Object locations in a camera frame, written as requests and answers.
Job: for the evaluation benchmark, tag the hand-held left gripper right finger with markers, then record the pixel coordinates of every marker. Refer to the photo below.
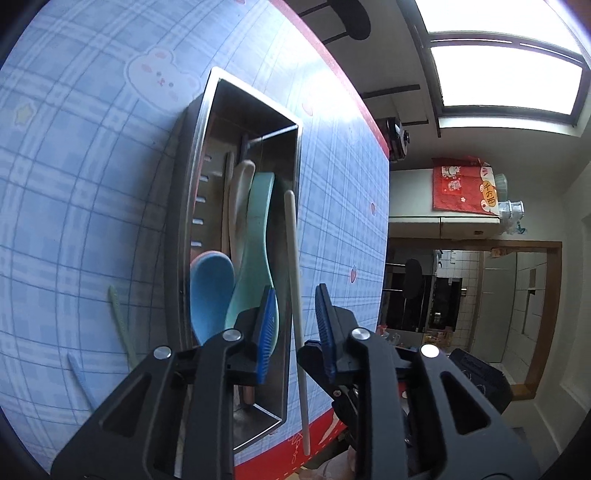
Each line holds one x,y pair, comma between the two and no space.
324,337

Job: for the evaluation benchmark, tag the red printed cloth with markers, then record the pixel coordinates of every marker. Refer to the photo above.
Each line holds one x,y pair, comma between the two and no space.
461,184

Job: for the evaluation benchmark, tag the green spoon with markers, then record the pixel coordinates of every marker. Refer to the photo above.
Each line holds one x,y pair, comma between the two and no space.
256,230

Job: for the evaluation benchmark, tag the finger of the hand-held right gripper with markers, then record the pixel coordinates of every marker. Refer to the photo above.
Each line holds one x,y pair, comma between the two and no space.
311,364

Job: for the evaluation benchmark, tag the white fridge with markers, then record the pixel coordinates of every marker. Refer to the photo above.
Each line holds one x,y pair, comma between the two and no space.
438,227

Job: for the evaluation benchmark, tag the blue spoon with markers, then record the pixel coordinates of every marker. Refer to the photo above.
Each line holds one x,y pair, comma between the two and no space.
210,295

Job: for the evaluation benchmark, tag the clear plastic containers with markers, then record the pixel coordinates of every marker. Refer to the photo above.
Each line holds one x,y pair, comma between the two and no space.
510,214

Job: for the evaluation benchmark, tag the blue chopstick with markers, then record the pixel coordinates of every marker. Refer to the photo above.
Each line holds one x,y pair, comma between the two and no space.
81,378

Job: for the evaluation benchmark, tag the beige chopstick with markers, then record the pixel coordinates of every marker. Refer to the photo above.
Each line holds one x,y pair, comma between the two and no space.
227,207

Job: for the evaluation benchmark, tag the black oven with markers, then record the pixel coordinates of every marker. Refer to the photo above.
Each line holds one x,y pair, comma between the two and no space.
443,300

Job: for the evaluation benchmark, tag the rice cooker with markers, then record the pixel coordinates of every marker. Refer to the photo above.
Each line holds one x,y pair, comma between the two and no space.
395,138

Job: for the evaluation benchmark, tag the white spoon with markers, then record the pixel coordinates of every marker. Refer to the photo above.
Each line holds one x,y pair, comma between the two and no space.
240,194

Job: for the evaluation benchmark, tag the stainless steel utensil holder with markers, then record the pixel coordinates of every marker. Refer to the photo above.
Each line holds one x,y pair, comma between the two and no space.
217,115

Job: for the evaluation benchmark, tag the wooden door frame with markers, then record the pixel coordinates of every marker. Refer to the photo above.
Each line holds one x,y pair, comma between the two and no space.
549,323

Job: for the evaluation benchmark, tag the person's right hand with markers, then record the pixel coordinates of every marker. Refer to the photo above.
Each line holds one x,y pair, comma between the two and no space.
339,468

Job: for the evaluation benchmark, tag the dark framed window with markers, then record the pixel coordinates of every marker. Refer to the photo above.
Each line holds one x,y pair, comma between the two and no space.
503,78

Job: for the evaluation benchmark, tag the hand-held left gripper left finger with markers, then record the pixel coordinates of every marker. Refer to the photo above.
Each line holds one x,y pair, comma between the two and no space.
267,337

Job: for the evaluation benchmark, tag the green chopstick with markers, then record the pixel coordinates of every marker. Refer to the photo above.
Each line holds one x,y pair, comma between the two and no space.
121,323

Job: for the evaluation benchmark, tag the black round chair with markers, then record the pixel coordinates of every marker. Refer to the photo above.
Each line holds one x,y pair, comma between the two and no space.
413,277
358,21

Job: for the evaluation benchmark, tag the pale green bowl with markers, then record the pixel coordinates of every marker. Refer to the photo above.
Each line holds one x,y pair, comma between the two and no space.
502,187

